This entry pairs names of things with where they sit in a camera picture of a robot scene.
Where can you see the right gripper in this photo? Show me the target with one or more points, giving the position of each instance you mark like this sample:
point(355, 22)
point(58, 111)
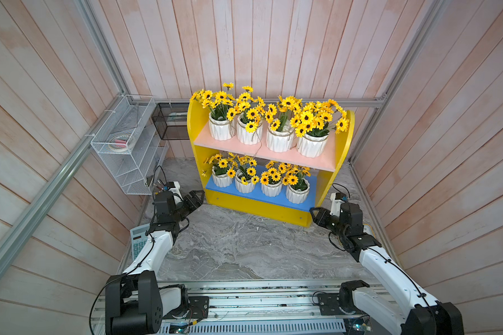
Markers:
point(323, 216)

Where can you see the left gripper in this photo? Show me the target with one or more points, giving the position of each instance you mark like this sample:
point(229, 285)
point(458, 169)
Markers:
point(198, 202)

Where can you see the sunflower pot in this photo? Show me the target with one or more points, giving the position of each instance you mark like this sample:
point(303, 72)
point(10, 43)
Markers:
point(297, 185)
point(248, 114)
point(223, 169)
point(221, 110)
point(246, 174)
point(282, 119)
point(271, 179)
point(313, 123)

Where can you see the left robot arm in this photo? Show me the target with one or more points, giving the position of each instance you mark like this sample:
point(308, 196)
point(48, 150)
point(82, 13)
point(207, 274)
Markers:
point(134, 302)

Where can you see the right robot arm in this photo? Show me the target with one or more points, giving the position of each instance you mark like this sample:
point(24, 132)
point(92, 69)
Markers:
point(413, 311)

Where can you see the yellow two-tier shelf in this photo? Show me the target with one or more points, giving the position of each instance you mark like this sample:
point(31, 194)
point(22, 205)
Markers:
point(278, 208)

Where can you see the light blue calculator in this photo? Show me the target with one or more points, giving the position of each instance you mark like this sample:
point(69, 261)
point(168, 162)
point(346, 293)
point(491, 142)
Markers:
point(139, 238)

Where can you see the black mesh basket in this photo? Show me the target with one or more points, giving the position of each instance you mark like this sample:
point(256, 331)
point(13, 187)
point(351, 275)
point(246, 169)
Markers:
point(170, 120)

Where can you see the tape roll in rack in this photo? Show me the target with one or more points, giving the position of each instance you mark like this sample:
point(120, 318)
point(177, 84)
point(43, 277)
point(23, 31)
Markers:
point(122, 142)

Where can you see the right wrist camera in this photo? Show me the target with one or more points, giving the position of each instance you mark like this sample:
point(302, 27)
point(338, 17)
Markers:
point(337, 199)

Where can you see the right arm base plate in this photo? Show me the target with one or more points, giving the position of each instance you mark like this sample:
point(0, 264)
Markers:
point(329, 304)

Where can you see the white wire mesh rack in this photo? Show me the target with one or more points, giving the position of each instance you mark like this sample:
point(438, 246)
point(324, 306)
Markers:
point(135, 170)

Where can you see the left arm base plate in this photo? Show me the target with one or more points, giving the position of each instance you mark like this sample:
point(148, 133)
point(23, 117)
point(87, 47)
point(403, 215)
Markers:
point(195, 308)

